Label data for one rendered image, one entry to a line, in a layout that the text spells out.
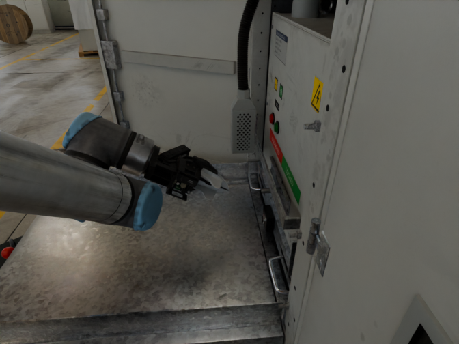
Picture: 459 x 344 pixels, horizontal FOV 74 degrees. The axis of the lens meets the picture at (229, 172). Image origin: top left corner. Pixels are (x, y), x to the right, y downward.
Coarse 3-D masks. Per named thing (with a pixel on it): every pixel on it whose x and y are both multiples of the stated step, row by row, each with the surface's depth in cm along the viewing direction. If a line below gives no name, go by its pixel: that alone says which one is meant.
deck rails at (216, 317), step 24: (216, 168) 108; (240, 168) 109; (144, 312) 60; (168, 312) 60; (192, 312) 61; (216, 312) 61; (240, 312) 62; (264, 312) 63; (0, 336) 60; (24, 336) 61; (48, 336) 61; (72, 336) 62; (96, 336) 62
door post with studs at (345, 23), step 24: (360, 0) 27; (336, 24) 33; (336, 48) 33; (336, 72) 33; (336, 96) 33; (336, 120) 33; (312, 168) 43; (312, 192) 42; (312, 216) 43; (288, 312) 59; (288, 336) 60
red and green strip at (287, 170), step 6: (270, 132) 88; (270, 138) 89; (276, 144) 82; (276, 150) 82; (282, 156) 76; (282, 162) 76; (288, 168) 70; (288, 174) 70; (288, 180) 71; (294, 180) 66; (294, 186) 66; (294, 192) 66; (300, 192) 62
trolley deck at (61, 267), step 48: (192, 192) 105; (240, 192) 105; (48, 240) 86; (96, 240) 86; (144, 240) 86; (192, 240) 86; (240, 240) 86; (0, 288) 72; (48, 288) 72; (96, 288) 72; (144, 288) 72; (192, 288) 72; (240, 288) 72; (144, 336) 63; (192, 336) 63; (240, 336) 63
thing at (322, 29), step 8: (272, 16) 81; (280, 16) 72; (288, 16) 73; (320, 16) 73; (328, 16) 73; (296, 24) 60; (304, 24) 58; (312, 24) 61; (320, 24) 61; (328, 24) 61; (312, 32) 51; (320, 32) 49; (328, 32) 52; (328, 40) 45; (264, 128) 98
